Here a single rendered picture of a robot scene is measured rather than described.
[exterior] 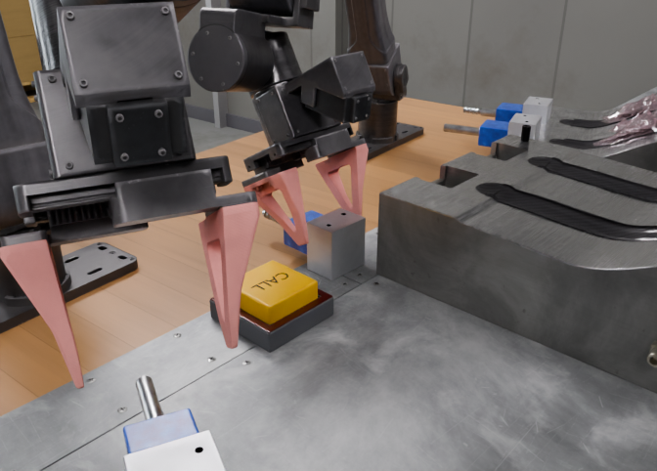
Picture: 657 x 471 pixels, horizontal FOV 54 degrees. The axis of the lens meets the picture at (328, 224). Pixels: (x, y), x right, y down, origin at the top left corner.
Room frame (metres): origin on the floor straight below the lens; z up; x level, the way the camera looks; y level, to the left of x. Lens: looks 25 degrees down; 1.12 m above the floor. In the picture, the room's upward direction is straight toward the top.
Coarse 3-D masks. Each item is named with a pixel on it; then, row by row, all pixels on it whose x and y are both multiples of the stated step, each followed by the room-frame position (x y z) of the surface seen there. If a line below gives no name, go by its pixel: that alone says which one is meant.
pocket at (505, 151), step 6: (492, 144) 0.73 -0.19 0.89; (498, 144) 0.73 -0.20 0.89; (492, 150) 0.73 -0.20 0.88; (498, 150) 0.73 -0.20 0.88; (504, 150) 0.72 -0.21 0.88; (510, 150) 0.72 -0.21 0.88; (516, 150) 0.71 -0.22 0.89; (522, 150) 0.71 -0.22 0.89; (492, 156) 0.72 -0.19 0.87; (498, 156) 0.73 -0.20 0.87; (504, 156) 0.72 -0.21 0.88; (510, 156) 0.72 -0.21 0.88
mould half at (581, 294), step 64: (384, 192) 0.57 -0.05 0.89; (448, 192) 0.57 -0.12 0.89; (576, 192) 0.59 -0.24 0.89; (384, 256) 0.57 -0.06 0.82; (448, 256) 0.52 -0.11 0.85; (512, 256) 0.48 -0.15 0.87; (576, 256) 0.45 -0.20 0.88; (640, 256) 0.43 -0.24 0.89; (512, 320) 0.47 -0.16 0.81; (576, 320) 0.43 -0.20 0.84; (640, 320) 0.40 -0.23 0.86; (640, 384) 0.40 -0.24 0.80
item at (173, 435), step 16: (144, 384) 0.36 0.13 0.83; (144, 400) 0.34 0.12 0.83; (160, 416) 0.32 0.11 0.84; (176, 416) 0.32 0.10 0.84; (192, 416) 0.32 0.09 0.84; (128, 432) 0.30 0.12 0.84; (144, 432) 0.30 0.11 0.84; (160, 432) 0.30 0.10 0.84; (176, 432) 0.30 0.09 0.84; (192, 432) 0.30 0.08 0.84; (208, 432) 0.29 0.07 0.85; (128, 448) 0.29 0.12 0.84; (144, 448) 0.29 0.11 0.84; (160, 448) 0.28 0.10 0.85; (176, 448) 0.28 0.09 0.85; (192, 448) 0.28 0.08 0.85; (208, 448) 0.28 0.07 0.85; (128, 464) 0.26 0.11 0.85; (144, 464) 0.26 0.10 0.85; (160, 464) 0.26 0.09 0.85; (176, 464) 0.26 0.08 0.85; (192, 464) 0.26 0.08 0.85; (208, 464) 0.26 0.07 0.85
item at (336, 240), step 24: (264, 216) 0.66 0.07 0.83; (312, 216) 0.63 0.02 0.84; (336, 216) 0.60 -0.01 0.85; (360, 216) 0.60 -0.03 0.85; (288, 240) 0.61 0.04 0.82; (312, 240) 0.58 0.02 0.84; (336, 240) 0.56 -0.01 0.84; (360, 240) 0.59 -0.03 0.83; (312, 264) 0.58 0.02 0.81; (336, 264) 0.56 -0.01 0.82; (360, 264) 0.59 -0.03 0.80
